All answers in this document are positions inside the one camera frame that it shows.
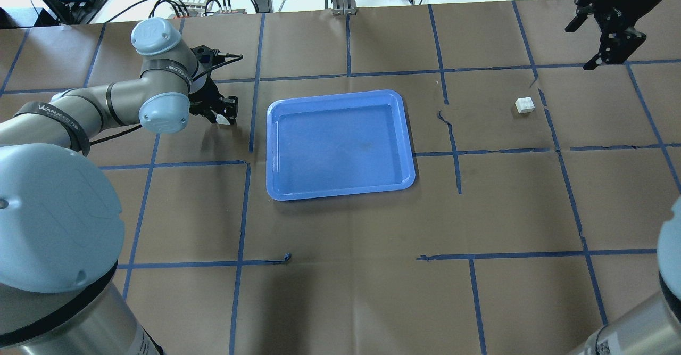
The orange connector hub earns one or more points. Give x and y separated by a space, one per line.
229 11

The brown paper table cover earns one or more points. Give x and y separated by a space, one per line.
430 179

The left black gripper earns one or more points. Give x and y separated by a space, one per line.
205 101

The white block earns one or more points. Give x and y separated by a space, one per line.
524 105
225 121

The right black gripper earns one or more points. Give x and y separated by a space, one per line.
619 5

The blue plastic tray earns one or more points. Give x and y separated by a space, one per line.
337 145

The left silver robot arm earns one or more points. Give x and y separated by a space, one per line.
62 232

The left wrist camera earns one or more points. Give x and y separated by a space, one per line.
207 57

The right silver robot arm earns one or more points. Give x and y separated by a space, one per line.
652 327

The black monitor stand base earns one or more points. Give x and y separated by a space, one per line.
82 11

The black adapter near keyboard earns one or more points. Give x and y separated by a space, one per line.
263 6

